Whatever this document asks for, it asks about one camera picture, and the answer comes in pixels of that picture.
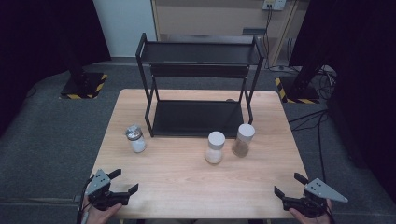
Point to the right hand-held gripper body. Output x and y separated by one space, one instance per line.
320 191

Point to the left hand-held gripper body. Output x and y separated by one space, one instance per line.
99 183

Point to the silver lid jar white powder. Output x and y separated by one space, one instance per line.
138 144

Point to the white lid jar pale powder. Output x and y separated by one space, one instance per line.
214 140

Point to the black metal shelf rack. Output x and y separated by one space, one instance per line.
196 118

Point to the person's right hand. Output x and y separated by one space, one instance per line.
314 220

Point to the person's left hand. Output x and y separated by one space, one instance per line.
98 216

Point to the white lid jar brown powder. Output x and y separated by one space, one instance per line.
246 132

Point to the black stand with striped base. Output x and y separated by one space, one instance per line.
299 90
84 84

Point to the dark curtain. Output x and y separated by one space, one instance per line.
37 37
364 62

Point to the beige wooden cabinet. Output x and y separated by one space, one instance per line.
211 17

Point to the white wall socket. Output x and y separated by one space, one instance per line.
274 4

